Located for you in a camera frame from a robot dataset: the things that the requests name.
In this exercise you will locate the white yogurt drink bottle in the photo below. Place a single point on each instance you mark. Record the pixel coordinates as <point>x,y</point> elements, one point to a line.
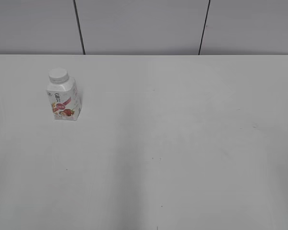
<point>64,100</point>

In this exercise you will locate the white ribbed bottle cap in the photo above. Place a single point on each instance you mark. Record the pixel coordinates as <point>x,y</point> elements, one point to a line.
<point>58,76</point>

